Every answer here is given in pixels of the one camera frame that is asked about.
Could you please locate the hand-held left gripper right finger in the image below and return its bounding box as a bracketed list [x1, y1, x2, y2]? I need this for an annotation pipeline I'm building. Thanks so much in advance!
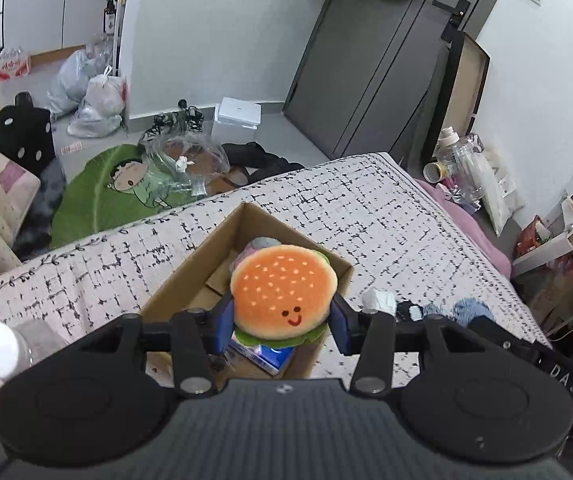
[331, 295, 498, 398]

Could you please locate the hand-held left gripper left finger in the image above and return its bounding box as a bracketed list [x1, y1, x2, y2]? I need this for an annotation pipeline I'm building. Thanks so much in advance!
[74, 295, 238, 398]

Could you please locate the blue printed packet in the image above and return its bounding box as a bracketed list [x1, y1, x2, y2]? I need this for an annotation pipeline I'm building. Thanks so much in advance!
[229, 332, 297, 376]

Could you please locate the hamburger plush toy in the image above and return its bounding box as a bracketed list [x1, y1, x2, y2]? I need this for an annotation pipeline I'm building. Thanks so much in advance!
[230, 245, 340, 347]

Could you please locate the grey and pink plush toy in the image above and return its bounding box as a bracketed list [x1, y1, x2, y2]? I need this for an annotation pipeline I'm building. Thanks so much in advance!
[233, 236, 283, 271]

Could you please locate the brown cardboard box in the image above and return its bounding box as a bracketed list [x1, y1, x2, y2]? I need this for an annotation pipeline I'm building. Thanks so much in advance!
[139, 202, 355, 381]

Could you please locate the white crumpled soft item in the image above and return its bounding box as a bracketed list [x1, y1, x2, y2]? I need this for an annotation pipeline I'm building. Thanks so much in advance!
[363, 289, 396, 317]

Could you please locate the black and white soft item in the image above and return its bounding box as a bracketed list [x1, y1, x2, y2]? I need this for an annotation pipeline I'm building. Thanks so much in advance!
[395, 301, 425, 321]

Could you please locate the blue denim round pad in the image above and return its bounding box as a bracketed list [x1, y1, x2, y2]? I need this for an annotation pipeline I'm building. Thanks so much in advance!
[453, 298, 495, 328]

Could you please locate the white black patterned blanket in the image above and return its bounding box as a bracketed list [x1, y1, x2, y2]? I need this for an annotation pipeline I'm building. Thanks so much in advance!
[0, 152, 552, 396]

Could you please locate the red bag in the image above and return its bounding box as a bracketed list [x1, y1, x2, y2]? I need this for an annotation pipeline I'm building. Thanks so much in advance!
[517, 215, 552, 258]

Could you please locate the white desk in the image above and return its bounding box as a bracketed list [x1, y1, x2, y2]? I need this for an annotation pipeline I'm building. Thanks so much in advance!
[511, 197, 573, 301]

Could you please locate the black clothing heap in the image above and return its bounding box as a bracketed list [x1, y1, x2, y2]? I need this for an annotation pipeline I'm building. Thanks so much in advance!
[221, 141, 305, 186]

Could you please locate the clear plastic bag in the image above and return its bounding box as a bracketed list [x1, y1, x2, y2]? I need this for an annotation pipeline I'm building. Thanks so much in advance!
[139, 130, 230, 198]

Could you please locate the white tote bag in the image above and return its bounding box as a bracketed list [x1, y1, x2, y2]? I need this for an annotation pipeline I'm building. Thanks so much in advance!
[477, 147, 526, 236]

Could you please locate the green cartoon floor rug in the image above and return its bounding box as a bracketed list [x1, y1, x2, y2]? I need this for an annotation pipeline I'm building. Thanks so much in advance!
[49, 144, 217, 248]

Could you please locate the paper tube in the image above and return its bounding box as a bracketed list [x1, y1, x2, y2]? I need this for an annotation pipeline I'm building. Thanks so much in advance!
[424, 160, 450, 183]

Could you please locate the large clear jug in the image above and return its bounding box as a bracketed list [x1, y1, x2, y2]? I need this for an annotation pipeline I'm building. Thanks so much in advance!
[437, 127, 485, 203]

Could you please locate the black shoe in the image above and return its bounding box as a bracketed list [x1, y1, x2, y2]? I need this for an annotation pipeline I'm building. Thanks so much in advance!
[179, 100, 204, 133]
[139, 112, 178, 143]

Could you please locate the white flat box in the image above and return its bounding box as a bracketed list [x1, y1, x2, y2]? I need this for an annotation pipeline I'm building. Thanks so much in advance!
[211, 97, 262, 143]

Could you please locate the grey fluffy cushion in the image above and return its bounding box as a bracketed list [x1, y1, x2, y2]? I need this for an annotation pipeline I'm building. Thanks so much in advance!
[14, 160, 67, 261]

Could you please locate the white trash bag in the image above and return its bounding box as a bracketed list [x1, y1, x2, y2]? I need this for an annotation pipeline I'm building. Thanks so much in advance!
[68, 74, 128, 139]

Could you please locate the grey door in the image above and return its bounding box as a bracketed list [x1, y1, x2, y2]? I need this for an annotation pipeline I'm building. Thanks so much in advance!
[284, 0, 472, 161]

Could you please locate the leaning cardboard sheet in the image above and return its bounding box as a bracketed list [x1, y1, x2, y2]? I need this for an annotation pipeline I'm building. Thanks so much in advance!
[424, 32, 491, 161]

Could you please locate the black cushion with white dots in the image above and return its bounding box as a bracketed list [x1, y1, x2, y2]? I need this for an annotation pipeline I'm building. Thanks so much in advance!
[0, 91, 57, 176]

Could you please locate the spray bottle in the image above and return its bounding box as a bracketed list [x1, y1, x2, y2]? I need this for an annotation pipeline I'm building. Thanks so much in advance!
[101, 0, 117, 36]

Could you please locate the black door handle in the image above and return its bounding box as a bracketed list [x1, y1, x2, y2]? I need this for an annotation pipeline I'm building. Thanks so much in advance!
[431, 0, 472, 43]

